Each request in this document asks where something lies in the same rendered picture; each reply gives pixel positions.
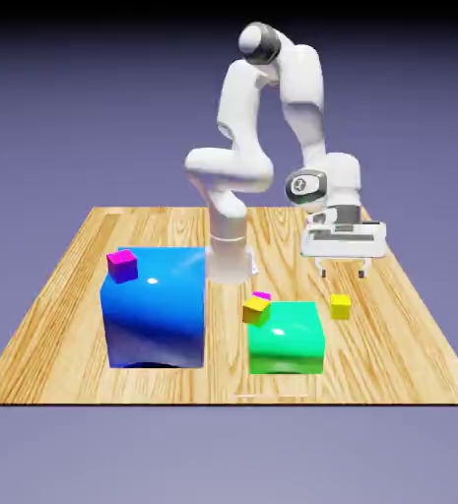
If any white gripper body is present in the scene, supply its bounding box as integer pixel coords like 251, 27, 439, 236
299, 220, 388, 262

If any large blue box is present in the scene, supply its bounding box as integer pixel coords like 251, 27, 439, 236
99, 246, 207, 370

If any large green box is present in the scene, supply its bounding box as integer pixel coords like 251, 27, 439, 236
247, 300, 327, 376

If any small yellow cube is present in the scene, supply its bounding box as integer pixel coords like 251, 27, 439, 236
329, 293, 353, 321
241, 295, 272, 328

